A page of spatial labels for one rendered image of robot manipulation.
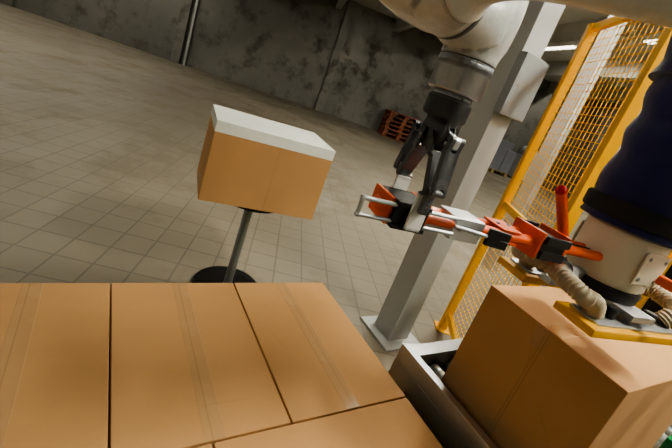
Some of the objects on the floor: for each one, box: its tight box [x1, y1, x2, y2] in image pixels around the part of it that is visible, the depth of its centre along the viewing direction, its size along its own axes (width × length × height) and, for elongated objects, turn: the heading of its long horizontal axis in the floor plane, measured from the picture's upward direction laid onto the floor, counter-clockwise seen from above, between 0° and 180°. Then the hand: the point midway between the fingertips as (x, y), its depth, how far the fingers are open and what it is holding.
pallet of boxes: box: [487, 140, 517, 178], centre depth 1492 cm, size 131×88×130 cm
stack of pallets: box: [377, 109, 422, 143], centre depth 1421 cm, size 132×90×94 cm
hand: (405, 206), depth 68 cm, fingers closed on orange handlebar, 8 cm apart
